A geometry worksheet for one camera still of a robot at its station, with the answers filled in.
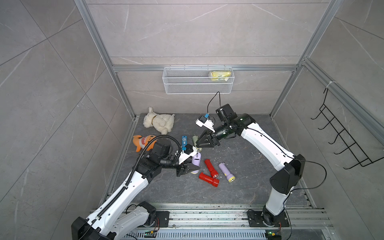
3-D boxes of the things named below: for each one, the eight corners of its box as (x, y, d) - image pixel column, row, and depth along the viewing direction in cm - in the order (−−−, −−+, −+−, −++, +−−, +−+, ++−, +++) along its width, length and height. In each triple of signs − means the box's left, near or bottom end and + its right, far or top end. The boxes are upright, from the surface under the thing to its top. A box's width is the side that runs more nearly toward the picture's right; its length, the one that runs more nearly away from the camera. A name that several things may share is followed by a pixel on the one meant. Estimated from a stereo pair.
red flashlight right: (212, 178, 89) (213, 176, 87) (204, 161, 95) (204, 159, 93) (218, 175, 90) (218, 173, 88) (209, 159, 96) (209, 157, 94)
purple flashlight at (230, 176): (229, 183, 87) (230, 181, 85) (217, 165, 94) (218, 163, 92) (235, 180, 88) (236, 178, 86) (223, 162, 95) (223, 160, 93)
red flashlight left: (198, 178, 89) (198, 176, 86) (200, 173, 91) (200, 171, 88) (217, 187, 85) (217, 185, 83) (219, 182, 87) (219, 180, 85)
